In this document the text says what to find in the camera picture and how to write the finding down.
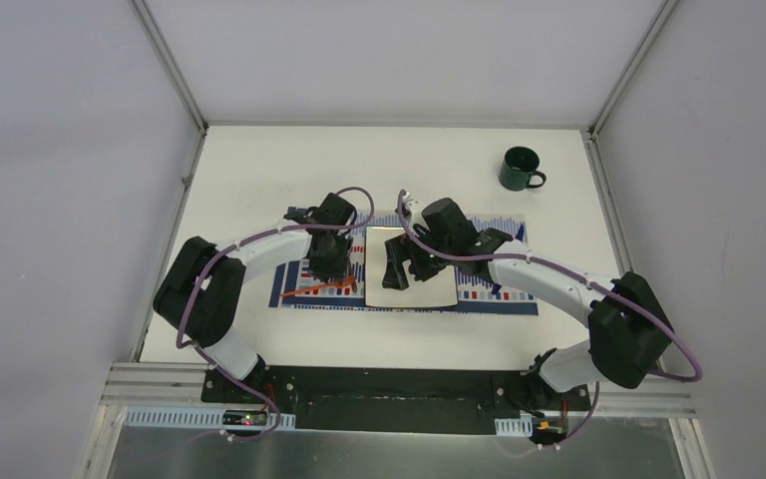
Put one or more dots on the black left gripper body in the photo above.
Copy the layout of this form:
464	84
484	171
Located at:
329	262

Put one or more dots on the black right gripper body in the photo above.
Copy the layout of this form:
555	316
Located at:
426	234

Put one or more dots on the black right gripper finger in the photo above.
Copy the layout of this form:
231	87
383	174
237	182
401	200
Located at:
425	265
396	254

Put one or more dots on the white square plate black rim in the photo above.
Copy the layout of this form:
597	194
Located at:
437	292

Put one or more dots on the blue striped placemat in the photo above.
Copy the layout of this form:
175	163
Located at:
474	293

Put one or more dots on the blue plastic knife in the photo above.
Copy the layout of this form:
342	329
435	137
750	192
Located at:
508	267

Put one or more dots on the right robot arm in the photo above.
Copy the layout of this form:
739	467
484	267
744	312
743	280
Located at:
627	328

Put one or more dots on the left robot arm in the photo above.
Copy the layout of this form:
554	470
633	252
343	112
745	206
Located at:
200	293

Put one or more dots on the dark green mug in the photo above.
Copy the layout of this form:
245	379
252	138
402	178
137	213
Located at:
520	170

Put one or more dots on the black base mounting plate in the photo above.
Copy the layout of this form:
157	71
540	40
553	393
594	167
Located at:
452	402

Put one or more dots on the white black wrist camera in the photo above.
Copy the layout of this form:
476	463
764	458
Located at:
443	219

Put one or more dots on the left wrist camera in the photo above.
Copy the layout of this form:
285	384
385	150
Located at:
334	214

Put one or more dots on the aluminium frame rail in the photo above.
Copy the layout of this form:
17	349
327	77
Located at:
180	384

